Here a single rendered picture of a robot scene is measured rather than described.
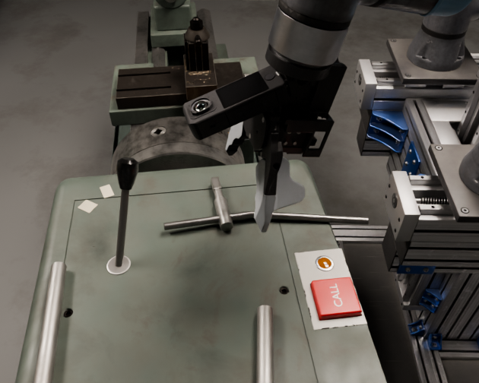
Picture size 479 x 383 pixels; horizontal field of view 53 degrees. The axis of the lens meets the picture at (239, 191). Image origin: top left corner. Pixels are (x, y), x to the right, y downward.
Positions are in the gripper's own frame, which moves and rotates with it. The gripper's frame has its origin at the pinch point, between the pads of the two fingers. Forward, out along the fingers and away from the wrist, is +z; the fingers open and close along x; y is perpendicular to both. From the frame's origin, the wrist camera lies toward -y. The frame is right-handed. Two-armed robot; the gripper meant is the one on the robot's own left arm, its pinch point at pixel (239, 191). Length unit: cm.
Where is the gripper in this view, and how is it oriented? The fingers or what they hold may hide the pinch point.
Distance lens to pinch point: 62.9
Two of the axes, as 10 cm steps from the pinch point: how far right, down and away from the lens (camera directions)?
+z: -2.3, 7.3, 6.4
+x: -2.8, -6.8, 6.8
